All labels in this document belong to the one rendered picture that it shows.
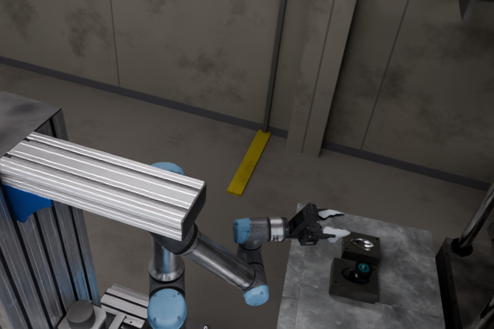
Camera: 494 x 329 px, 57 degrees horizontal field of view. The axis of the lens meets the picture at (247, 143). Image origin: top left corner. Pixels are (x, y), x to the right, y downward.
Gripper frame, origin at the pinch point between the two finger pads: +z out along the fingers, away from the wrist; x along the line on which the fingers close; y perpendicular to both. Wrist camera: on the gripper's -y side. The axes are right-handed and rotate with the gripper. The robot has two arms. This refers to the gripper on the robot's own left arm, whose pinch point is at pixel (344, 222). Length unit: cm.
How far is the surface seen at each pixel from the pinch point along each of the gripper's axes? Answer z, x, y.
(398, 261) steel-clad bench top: 52, -21, 69
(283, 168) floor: 39, -166, 170
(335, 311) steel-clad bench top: 14, 2, 66
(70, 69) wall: -153, -308, 175
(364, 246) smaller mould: 37, -28, 66
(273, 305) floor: 7, -40, 153
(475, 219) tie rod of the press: 86, -28, 47
